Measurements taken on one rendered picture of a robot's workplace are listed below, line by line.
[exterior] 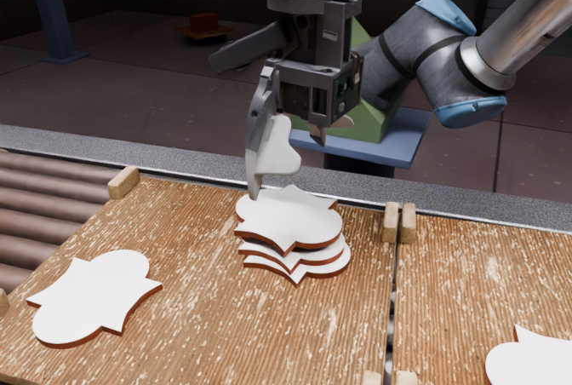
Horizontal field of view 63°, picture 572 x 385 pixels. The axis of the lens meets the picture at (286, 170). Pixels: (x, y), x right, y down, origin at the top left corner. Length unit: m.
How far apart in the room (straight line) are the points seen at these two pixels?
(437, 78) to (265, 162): 0.50
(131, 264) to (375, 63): 0.62
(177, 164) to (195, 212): 0.18
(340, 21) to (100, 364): 0.39
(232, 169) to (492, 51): 0.47
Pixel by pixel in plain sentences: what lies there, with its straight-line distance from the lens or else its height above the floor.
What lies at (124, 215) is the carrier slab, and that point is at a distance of 0.69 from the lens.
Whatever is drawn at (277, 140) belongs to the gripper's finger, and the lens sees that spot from 0.47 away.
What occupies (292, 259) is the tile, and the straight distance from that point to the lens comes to 0.55.
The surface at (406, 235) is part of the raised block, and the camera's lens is 0.61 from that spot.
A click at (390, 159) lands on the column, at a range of 0.95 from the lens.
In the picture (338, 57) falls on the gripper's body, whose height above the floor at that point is 1.19.
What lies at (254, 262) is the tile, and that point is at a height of 0.94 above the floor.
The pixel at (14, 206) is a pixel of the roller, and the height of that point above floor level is 0.91.
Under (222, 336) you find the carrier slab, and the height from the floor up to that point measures 0.94.
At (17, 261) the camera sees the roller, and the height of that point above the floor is 0.91.
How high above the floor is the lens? 1.31
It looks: 30 degrees down
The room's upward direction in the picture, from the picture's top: straight up
